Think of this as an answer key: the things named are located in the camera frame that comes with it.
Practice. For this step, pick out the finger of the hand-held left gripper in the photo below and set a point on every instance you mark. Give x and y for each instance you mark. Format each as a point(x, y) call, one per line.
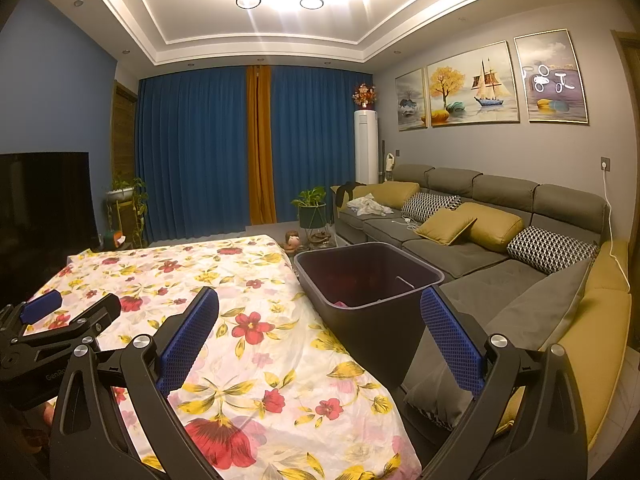
point(95, 310)
point(42, 305)

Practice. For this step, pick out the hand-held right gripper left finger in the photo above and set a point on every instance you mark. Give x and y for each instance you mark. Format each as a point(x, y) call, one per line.
point(187, 340)

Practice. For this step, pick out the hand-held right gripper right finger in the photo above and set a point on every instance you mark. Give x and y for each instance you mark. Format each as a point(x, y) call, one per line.
point(450, 340)

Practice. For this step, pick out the dark grey plastic bin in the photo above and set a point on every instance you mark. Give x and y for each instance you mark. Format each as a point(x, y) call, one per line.
point(360, 340)

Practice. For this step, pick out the pink plastic bag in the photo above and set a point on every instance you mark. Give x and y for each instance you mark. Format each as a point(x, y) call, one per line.
point(341, 304)

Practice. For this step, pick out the grey sectional sofa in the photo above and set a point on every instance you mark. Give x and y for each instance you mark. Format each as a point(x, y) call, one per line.
point(475, 260)

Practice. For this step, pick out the large grey pillow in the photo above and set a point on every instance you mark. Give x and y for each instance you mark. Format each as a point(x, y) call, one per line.
point(530, 310)

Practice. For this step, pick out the black television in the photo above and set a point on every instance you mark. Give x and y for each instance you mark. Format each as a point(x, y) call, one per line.
point(45, 210)

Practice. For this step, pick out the yellow square pillow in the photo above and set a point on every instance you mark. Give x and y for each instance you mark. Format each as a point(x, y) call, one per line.
point(445, 224)

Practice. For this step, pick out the yellow bolster cushion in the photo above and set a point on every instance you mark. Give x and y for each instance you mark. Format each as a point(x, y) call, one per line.
point(500, 230)
point(390, 192)

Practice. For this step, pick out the trailing plant on stand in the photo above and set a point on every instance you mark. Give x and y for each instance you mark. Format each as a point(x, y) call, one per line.
point(125, 192)

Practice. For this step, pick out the black white patterned pillow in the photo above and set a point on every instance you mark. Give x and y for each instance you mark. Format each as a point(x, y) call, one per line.
point(430, 206)
point(550, 249)

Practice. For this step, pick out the brown-haired ceramic figurine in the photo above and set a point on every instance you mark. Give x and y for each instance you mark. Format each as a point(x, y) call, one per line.
point(292, 239)

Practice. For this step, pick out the white clothes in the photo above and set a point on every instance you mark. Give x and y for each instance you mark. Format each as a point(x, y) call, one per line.
point(370, 206)

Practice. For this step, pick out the wooden door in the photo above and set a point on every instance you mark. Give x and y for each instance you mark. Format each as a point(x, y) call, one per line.
point(124, 135)

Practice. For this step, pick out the potted plant in dark pot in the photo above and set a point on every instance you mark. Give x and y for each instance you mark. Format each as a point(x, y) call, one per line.
point(312, 210)

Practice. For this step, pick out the black cloth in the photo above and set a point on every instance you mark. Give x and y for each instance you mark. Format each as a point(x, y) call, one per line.
point(345, 192)

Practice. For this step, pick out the blue curtain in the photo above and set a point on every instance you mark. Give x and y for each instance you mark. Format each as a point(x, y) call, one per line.
point(195, 155)
point(320, 140)

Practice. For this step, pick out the white handheld vacuum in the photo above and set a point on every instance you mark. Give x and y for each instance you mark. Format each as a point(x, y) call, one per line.
point(390, 162)

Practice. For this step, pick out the orange curtain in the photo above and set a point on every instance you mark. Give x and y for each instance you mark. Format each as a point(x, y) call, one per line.
point(260, 150)

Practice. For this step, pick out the white standing air conditioner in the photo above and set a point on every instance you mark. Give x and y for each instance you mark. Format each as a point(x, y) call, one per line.
point(366, 147)

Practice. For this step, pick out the small landscape painting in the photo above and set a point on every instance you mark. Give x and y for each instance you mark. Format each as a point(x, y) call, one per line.
point(411, 102)

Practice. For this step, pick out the large sailboat painting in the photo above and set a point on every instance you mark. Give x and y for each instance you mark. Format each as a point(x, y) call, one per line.
point(472, 85)

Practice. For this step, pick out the artificial flower bouquet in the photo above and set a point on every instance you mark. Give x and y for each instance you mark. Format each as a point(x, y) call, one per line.
point(363, 96)

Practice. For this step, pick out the purple framed painting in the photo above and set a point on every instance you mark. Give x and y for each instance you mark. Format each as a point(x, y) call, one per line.
point(550, 77)

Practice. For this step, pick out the wall socket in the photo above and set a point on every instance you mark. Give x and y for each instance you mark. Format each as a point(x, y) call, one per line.
point(605, 162)

